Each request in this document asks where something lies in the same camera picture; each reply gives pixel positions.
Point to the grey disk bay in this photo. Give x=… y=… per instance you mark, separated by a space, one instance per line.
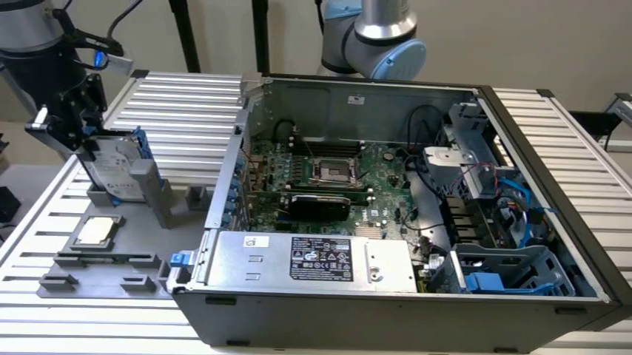
x=508 y=270

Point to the open black PC case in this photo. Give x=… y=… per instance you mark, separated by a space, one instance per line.
x=395 y=310

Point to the silver power supply unit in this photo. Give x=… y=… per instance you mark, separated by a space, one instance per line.
x=307 y=260

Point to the grey parts rack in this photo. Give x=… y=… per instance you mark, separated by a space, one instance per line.
x=114 y=236

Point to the green motherboard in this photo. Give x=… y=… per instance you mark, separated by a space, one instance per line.
x=385 y=185

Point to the blue case latch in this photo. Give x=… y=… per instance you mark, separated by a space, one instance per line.
x=178 y=259

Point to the RAM stick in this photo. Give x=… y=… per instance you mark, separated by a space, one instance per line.
x=106 y=256

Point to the CPU socket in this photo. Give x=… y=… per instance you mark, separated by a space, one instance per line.
x=333 y=171

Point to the silver CPU chip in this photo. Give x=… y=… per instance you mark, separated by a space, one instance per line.
x=101 y=230

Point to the hard disk with blue rails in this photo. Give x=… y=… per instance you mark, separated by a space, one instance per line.
x=115 y=166

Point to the black stand pole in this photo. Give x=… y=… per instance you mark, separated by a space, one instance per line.
x=261 y=33
x=185 y=33

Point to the black box on desk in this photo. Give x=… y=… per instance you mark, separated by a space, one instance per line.
x=9 y=205

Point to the silver wrist camera, black bracket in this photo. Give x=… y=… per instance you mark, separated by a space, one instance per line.
x=106 y=50

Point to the silver metal drive cage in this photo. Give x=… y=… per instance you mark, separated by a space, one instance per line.
x=470 y=162

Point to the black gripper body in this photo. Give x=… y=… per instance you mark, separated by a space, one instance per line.
x=47 y=77

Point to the black graphics card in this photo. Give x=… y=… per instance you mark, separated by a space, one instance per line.
x=320 y=209

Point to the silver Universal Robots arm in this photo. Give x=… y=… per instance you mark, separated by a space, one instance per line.
x=380 y=29

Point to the side table with black panel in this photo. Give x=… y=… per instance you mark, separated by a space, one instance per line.
x=598 y=122

